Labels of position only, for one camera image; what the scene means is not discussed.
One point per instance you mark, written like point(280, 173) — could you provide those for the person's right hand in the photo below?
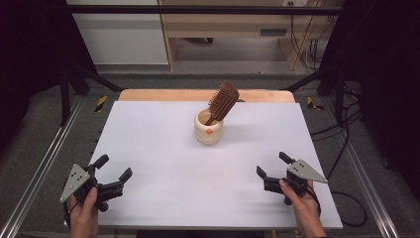
point(305, 211)

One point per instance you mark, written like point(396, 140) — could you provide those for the white power socket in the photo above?
point(295, 2)

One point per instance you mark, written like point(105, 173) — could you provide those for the black horizontal frame bar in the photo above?
point(198, 9)

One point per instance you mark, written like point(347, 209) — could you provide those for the dark curtain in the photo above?
point(389, 82)
point(29, 66)

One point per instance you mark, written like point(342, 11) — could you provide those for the black frame post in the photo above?
point(340, 99)
point(65, 99)

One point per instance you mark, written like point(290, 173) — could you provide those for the brown wooden hairbrush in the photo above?
point(224, 100)

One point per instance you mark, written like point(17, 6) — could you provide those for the cream ribbed cup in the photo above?
point(208, 135)

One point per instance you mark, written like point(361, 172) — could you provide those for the person's left hand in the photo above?
point(84, 216)

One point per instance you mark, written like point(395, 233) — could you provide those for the white cabinet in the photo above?
point(122, 36)

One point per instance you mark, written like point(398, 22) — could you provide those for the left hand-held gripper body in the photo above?
point(76, 181)

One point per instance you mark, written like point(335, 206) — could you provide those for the silver metal rail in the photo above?
point(39, 165)
point(366, 185)

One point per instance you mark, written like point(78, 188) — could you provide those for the light wooden table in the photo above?
point(165, 95)

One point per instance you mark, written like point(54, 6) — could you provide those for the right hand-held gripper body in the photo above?
point(302, 172)

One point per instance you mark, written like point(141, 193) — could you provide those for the black diagonal frame strut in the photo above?
point(307, 79)
point(99, 78)

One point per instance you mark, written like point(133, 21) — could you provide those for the grey desk label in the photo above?
point(273, 32)

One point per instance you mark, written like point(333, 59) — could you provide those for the yellow black hazard tape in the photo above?
point(101, 103)
point(312, 103)

